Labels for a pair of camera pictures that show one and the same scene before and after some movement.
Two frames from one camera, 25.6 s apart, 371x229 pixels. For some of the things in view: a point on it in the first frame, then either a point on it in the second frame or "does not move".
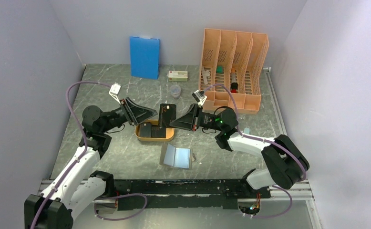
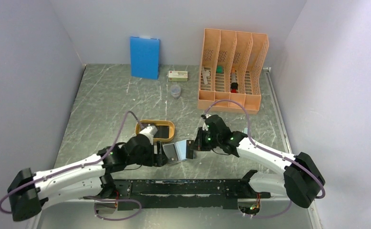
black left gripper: (135, 114) -> (156, 159)
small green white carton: (178, 76) does not move
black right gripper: (190, 120) -> (199, 144)
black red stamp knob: (234, 86) does not move
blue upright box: (144, 57) does not move
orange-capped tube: (233, 75) does not move
